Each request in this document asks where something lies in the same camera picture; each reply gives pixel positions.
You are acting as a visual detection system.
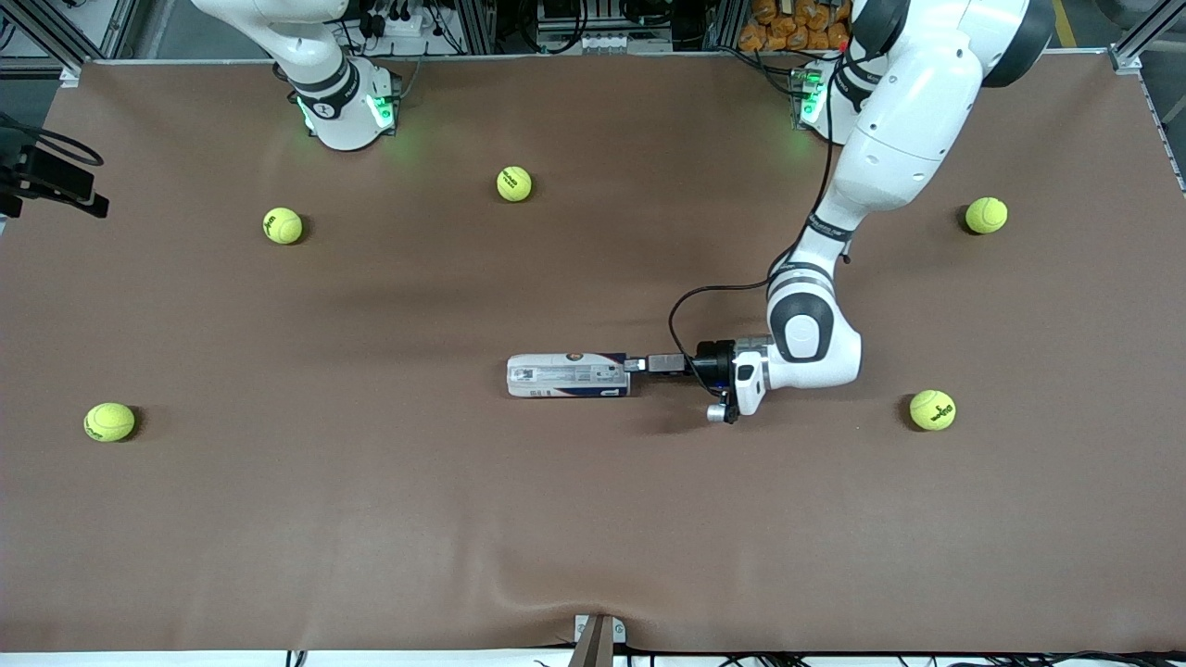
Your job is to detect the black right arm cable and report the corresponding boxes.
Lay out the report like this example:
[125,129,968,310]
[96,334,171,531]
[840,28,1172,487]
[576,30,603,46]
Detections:
[0,111,103,168]

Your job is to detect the bag of orange items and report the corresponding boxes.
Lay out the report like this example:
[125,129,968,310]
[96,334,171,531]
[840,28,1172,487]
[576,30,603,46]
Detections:
[738,0,858,53]

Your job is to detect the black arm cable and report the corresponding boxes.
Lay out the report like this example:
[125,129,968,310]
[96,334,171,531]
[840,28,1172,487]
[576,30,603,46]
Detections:
[0,111,103,168]
[669,56,852,371]

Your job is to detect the aluminium frame profile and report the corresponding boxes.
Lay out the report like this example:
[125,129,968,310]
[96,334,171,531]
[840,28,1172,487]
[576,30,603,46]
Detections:
[0,0,140,75]
[1107,0,1186,70]

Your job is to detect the brown table cover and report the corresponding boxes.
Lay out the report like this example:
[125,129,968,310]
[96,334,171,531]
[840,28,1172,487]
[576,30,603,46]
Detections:
[0,51,1186,654]

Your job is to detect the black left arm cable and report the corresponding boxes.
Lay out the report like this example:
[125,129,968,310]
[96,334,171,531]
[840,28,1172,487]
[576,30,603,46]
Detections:
[669,56,852,371]

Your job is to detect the aluminium frame post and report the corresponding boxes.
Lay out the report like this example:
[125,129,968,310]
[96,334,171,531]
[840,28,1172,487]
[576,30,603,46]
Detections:
[457,0,498,55]
[704,0,744,52]

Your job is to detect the white terminal block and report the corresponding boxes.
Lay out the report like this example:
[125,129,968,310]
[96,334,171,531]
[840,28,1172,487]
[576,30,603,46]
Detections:
[539,31,674,55]

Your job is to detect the white and blue tennis can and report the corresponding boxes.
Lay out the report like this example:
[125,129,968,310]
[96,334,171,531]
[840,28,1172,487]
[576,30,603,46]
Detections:
[507,350,633,399]

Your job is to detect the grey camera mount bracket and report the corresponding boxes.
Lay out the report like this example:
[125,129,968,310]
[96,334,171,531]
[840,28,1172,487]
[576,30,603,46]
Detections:
[574,614,627,667]

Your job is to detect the white power strip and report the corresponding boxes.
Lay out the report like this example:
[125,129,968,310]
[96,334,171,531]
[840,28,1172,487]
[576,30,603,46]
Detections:
[357,0,446,43]

